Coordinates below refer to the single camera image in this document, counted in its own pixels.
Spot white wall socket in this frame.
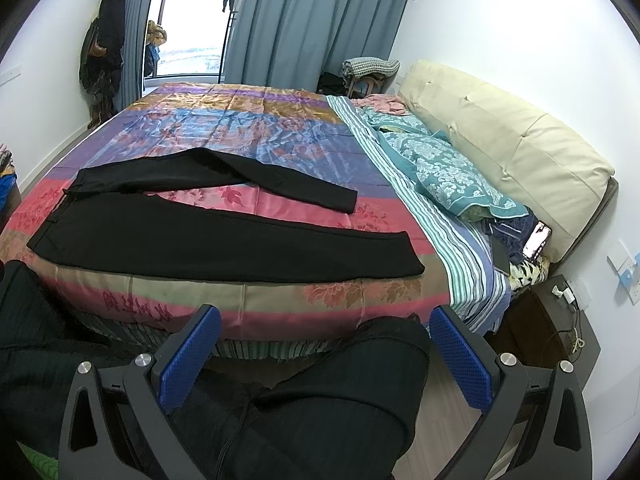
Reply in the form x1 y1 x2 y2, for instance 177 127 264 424
606 240 640 304

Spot dark navy garment by pillow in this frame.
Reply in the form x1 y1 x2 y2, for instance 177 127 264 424
480 212 538 264

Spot black pants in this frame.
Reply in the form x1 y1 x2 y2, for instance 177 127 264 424
27 148 424 284

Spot blue curtain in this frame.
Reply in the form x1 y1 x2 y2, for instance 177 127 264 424
117 0 151 110
224 0 407 91

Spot plush toy on windowsill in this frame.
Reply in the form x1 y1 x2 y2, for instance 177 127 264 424
143 20 167 77

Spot dark wooden nightstand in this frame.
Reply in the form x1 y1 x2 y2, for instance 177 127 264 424
485 275 601 387

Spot cream padded headboard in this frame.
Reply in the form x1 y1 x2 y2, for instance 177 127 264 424
398 60 616 264

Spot white charger with cable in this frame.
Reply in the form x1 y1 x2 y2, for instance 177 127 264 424
551 285 586 363

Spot blue curtain right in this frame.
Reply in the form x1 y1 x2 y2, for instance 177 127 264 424
224 0 407 91

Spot black coat hanging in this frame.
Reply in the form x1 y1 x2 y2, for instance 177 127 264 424
79 0 127 129

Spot teal floral pillow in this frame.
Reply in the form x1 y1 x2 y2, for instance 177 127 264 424
360 107 529 223

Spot grey knitted blanket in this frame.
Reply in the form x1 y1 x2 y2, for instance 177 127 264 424
342 56 400 80

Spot pink floral pillow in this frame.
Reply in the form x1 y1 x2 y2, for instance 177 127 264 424
352 93 409 116

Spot colourful striped satin bedspread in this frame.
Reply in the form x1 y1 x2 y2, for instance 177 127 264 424
1 84 450 341

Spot operator dark trouser legs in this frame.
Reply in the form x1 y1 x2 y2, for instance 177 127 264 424
1 260 430 479

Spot smartphone with lit screen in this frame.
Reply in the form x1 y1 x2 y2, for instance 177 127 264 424
522 221 552 261

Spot green blue striped sheet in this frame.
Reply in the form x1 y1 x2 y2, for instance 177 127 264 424
326 96 511 335

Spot blue curtain left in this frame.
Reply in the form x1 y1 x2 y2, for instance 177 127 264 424
117 0 151 110

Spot clothes pile at left edge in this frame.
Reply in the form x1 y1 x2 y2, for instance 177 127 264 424
0 144 22 226

